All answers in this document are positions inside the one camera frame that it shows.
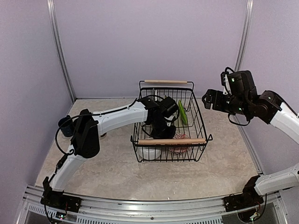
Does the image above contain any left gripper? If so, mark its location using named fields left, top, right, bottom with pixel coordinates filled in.
left=150, top=118, right=177, bottom=144

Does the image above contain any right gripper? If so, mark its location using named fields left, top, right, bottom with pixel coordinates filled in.
left=202, top=88, right=251, bottom=116

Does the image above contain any blue white patterned bowl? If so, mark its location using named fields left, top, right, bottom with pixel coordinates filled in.
left=169, top=133, right=190, bottom=154

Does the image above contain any navy blue mug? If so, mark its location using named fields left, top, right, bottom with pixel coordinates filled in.
left=58, top=115, right=75, bottom=137

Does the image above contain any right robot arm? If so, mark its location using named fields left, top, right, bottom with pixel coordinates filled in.
left=202, top=67, right=299, bottom=207

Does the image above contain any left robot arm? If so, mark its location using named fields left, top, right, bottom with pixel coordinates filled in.
left=43, top=96, right=179, bottom=208

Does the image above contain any green plate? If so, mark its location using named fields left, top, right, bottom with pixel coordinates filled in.
left=178, top=100, right=188, bottom=126

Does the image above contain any black wire dish rack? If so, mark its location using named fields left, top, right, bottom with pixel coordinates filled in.
left=130, top=80, right=213, bottom=162

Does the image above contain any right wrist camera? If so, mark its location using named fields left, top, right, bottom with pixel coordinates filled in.
left=221, top=71, right=230, bottom=95

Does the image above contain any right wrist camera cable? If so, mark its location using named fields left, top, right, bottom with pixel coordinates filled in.
left=224, top=66, right=252, bottom=126

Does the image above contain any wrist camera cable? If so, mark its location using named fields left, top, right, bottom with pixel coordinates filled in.
left=224, top=66, right=252, bottom=126
left=55, top=94, right=164, bottom=156

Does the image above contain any rear wooden rack handle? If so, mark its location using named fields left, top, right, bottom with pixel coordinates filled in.
left=144, top=79, right=188, bottom=84

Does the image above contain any right aluminium corner post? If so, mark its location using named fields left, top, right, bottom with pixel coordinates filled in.
left=235, top=0, right=254, bottom=71

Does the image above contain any aluminium corner post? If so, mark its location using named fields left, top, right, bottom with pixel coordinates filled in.
left=47, top=0, right=77, bottom=103
left=235, top=0, right=254, bottom=71

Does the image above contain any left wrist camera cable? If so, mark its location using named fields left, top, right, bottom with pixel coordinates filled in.
left=55, top=94, right=164, bottom=156

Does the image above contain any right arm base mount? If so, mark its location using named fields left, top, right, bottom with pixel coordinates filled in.
left=223, top=187, right=264, bottom=212

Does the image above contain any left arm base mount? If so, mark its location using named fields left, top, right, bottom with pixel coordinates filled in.
left=41, top=194, right=82, bottom=213

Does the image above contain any left aluminium corner post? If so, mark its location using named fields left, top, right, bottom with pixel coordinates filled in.
left=47, top=0, right=77, bottom=103

